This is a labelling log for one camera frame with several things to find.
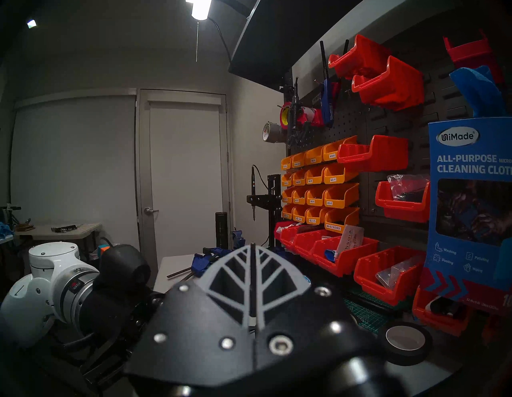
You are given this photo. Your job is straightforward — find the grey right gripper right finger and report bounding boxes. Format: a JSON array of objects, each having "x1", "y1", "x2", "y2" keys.
[{"x1": 255, "y1": 244, "x2": 385, "y2": 375}]

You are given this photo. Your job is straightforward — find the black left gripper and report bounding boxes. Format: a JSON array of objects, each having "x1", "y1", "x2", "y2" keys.
[{"x1": 80, "y1": 288, "x2": 165, "y2": 353}]

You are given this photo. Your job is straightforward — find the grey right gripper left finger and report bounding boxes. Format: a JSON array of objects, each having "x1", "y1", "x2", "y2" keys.
[{"x1": 126, "y1": 244, "x2": 255, "y2": 385}]

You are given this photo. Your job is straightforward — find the white paper packet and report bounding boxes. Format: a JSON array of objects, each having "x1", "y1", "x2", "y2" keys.
[{"x1": 334, "y1": 225, "x2": 365, "y2": 259}]

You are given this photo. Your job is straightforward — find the black cylinder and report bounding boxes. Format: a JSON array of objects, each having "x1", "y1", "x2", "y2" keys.
[{"x1": 215, "y1": 212, "x2": 228, "y2": 249}]

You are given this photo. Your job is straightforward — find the clear plastic parts bag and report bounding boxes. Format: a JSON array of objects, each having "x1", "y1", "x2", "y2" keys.
[
  {"x1": 387, "y1": 174, "x2": 430, "y2": 201},
  {"x1": 376, "y1": 256, "x2": 424, "y2": 289}
]

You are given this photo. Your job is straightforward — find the grey side table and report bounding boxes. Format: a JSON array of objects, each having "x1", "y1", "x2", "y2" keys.
[{"x1": 14, "y1": 223, "x2": 102, "y2": 241}]

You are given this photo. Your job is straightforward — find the black tape roll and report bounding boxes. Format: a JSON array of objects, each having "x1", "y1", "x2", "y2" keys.
[{"x1": 377, "y1": 321, "x2": 433, "y2": 366}]

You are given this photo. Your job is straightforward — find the black tool stand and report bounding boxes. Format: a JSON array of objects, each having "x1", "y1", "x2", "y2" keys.
[{"x1": 247, "y1": 165, "x2": 282, "y2": 249}]

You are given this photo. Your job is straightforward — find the black white small tool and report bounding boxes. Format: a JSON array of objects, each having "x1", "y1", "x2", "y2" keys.
[{"x1": 426, "y1": 296, "x2": 468, "y2": 319}]

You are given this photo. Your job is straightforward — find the grey door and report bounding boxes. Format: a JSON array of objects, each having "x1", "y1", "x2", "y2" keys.
[{"x1": 136, "y1": 89, "x2": 232, "y2": 277}]

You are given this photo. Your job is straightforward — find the blue cleaning cloths box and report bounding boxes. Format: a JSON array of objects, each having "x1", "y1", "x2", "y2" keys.
[{"x1": 420, "y1": 117, "x2": 512, "y2": 317}]

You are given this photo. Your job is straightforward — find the red white tape roll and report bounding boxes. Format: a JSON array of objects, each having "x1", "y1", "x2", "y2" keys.
[{"x1": 302, "y1": 106, "x2": 324, "y2": 128}]

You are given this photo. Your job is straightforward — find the black caulking gun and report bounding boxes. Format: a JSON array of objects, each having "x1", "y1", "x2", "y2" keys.
[{"x1": 286, "y1": 77, "x2": 308, "y2": 148}]

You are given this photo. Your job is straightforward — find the black grey overhead shelf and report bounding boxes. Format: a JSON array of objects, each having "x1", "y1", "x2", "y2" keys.
[{"x1": 229, "y1": 0, "x2": 360, "y2": 90}]

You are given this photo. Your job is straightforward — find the blue microfiber cloth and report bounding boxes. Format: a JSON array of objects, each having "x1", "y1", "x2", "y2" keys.
[{"x1": 449, "y1": 65, "x2": 506, "y2": 118}]

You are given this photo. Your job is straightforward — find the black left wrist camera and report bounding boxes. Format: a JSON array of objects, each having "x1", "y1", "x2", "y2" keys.
[{"x1": 97, "y1": 243, "x2": 152, "y2": 297}]

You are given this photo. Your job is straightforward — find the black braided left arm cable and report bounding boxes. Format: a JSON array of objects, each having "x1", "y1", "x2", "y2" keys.
[{"x1": 52, "y1": 330, "x2": 100, "y2": 353}]

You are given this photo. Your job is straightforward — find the grey duct tape roll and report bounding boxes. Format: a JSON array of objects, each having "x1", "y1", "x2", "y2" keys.
[{"x1": 262, "y1": 122, "x2": 286, "y2": 144}]

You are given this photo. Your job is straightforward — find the black pegboard wall panel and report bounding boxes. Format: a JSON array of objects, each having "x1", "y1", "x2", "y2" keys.
[{"x1": 284, "y1": 8, "x2": 512, "y2": 249}]

